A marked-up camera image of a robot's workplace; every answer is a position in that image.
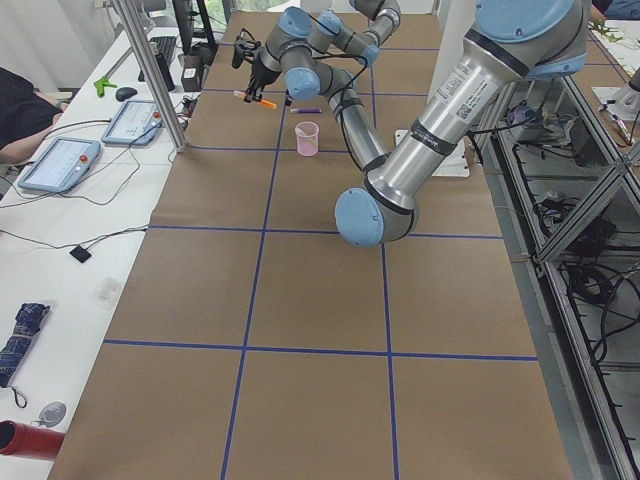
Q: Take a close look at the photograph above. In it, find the black keyboard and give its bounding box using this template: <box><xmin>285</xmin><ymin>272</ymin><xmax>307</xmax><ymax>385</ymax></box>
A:
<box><xmin>149</xmin><ymin>36</ymin><xmax>176</xmax><ymax>66</ymax></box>

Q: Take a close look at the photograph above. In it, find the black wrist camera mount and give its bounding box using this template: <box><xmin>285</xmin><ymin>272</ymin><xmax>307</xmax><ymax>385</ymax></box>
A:
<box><xmin>231</xmin><ymin>28</ymin><xmax>262</xmax><ymax>69</ymax></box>

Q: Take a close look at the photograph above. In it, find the pink mesh pen holder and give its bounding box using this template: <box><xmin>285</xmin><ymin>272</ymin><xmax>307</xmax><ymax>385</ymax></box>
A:
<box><xmin>294</xmin><ymin>121</ymin><xmax>319</xmax><ymax>157</ymax></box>

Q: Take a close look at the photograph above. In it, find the far teach pendant tablet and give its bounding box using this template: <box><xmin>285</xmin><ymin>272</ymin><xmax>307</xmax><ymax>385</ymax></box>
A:
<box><xmin>101</xmin><ymin>99</ymin><xmax>162</xmax><ymax>146</ymax></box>

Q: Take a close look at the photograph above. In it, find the round metal lid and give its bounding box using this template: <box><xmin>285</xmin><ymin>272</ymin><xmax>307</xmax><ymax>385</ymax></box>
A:
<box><xmin>37</xmin><ymin>401</ymin><xmax>67</xmax><ymax>428</ymax></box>

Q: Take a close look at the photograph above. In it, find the black water bottle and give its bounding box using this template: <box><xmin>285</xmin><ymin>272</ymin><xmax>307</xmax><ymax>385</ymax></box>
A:
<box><xmin>154</xmin><ymin>51</ymin><xmax>175</xmax><ymax>92</ymax></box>

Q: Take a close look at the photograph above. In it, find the aluminium frame post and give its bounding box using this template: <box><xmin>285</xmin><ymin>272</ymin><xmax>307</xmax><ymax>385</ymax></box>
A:
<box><xmin>111</xmin><ymin>0</ymin><xmax>186</xmax><ymax>153</ymax></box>

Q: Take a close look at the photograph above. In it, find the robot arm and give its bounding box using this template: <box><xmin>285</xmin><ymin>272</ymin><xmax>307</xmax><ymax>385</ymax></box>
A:
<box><xmin>277</xmin><ymin>1</ymin><xmax>400</xmax><ymax>101</ymax></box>

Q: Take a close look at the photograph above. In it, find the small black square device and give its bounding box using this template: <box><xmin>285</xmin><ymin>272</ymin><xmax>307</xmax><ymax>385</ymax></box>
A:
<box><xmin>69</xmin><ymin>245</ymin><xmax>92</xmax><ymax>263</ymax></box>

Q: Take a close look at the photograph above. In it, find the near teach pendant tablet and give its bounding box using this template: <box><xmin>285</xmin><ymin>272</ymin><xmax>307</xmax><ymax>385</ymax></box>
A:
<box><xmin>18</xmin><ymin>137</ymin><xmax>102</xmax><ymax>193</ymax></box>

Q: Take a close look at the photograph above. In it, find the person in black shirt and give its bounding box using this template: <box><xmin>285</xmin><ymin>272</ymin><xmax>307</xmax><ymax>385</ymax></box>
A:
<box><xmin>1</xmin><ymin>68</ymin><xmax>68</xmax><ymax>165</ymax></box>

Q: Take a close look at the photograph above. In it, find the teach pendant tablet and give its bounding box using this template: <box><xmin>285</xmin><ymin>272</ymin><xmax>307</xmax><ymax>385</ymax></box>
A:
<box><xmin>18</xmin><ymin>137</ymin><xmax>102</xmax><ymax>193</ymax></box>
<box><xmin>101</xmin><ymin>99</ymin><xmax>162</xmax><ymax>146</ymax></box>

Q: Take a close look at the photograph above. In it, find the purple highlighter pen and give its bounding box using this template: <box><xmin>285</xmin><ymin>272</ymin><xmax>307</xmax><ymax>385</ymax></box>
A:
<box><xmin>289</xmin><ymin>108</ymin><xmax>322</xmax><ymax>114</ymax></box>

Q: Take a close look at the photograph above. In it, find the green plastic clamp tool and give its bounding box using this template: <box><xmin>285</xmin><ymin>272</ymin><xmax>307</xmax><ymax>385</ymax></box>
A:
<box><xmin>93</xmin><ymin>75</ymin><xmax>117</xmax><ymax>98</ymax></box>

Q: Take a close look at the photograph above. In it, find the orange highlighter pen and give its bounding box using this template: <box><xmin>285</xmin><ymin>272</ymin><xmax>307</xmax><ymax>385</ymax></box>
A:
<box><xmin>233</xmin><ymin>90</ymin><xmax>277</xmax><ymax>110</ymax></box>

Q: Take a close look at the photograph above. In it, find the red cylinder bottle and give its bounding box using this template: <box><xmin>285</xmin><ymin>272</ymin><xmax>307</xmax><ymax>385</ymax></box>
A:
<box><xmin>1</xmin><ymin>420</ymin><xmax>65</xmax><ymax>461</ymax></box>

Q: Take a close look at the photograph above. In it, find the clear plastic small box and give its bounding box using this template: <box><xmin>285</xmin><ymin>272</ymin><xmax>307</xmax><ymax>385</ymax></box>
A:
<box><xmin>91</xmin><ymin>277</ymin><xmax>122</xmax><ymax>309</ymax></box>

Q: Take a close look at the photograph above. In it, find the blue folded umbrella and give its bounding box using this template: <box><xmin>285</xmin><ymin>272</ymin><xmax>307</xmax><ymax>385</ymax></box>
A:
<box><xmin>1</xmin><ymin>303</ymin><xmax>50</xmax><ymax>388</ymax></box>

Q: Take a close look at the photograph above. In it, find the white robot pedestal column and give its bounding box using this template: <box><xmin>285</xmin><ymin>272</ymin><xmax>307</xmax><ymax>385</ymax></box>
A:
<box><xmin>394</xmin><ymin>0</ymin><xmax>474</xmax><ymax>178</ymax></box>

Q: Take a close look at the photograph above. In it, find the brown paper table mat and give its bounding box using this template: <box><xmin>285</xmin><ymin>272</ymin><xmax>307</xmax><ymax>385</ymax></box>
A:
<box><xmin>50</xmin><ymin>12</ymin><xmax>572</xmax><ymax>479</ymax></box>

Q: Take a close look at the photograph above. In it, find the black computer mouse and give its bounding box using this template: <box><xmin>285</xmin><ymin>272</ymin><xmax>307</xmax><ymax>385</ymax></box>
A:
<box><xmin>115</xmin><ymin>87</ymin><xmax>138</xmax><ymax>102</ymax></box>

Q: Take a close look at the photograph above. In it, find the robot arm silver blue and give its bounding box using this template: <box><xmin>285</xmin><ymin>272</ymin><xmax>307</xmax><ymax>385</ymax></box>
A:
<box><xmin>233</xmin><ymin>1</ymin><xmax>590</xmax><ymax>247</ymax></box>

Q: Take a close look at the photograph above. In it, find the black box with label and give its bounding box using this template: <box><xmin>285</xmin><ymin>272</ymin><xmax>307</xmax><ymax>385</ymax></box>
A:
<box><xmin>178</xmin><ymin>45</ymin><xmax>214</xmax><ymax>92</ymax></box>

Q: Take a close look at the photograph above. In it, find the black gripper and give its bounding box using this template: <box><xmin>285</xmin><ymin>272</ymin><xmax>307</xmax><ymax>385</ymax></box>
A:
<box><xmin>244</xmin><ymin>52</ymin><xmax>292</xmax><ymax>105</ymax></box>

